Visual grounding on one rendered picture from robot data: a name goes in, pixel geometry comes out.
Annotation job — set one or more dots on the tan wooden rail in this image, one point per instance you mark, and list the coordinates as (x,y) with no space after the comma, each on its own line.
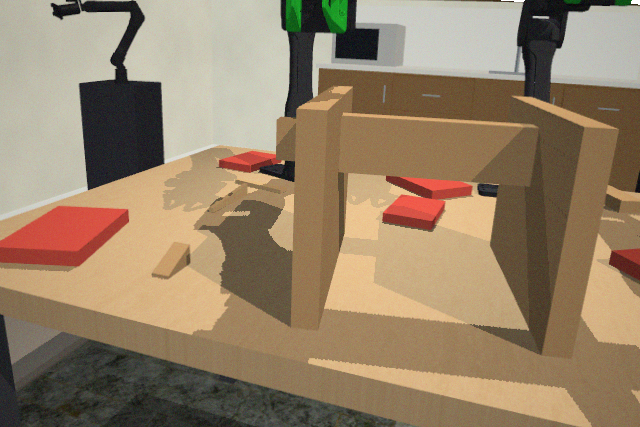
(427,148)

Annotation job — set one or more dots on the tan wooden board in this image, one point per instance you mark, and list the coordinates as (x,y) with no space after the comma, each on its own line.
(320,197)
(544,236)

